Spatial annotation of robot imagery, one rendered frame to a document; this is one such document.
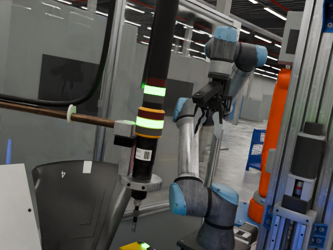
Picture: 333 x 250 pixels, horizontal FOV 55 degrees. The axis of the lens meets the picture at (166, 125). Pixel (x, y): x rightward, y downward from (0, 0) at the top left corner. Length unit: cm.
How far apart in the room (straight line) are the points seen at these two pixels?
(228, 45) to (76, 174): 62
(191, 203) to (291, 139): 46
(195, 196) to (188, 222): 79
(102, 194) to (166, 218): 117
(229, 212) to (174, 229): 71
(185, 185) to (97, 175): 58
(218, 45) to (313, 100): 44
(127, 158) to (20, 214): 41
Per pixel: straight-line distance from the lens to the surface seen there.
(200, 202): 122
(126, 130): 52
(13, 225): 85
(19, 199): 88
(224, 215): 126
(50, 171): 73
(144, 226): 172
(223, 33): 106
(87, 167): 72
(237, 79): 126
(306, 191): 124
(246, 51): 118
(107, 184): 69
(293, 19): 447
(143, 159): 51
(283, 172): 134
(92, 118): 54
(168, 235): 189
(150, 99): 50
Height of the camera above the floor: 162
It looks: 7 degrees down
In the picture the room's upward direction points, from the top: 9 degrees clockwise
